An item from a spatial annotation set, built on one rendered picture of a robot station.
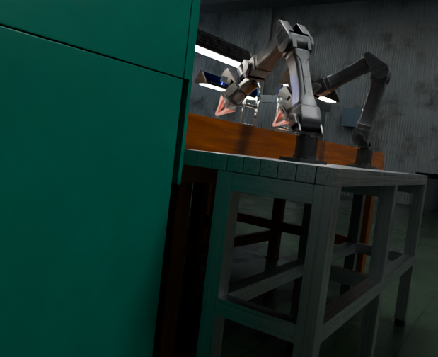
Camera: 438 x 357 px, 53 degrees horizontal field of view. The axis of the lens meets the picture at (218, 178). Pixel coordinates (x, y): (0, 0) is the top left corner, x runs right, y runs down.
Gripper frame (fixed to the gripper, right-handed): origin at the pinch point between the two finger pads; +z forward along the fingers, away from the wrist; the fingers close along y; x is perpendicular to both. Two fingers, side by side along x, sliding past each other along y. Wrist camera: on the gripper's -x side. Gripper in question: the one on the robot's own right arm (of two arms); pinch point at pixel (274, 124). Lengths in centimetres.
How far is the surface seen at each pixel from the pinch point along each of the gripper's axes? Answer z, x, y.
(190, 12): -32, 3, 92
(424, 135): 42, -109, -767
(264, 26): 187, -533, -738
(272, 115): 216, -259, -563
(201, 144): -9, 24, 78
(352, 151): -12.1, 20.3, -39.0
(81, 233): 2, 42, 117
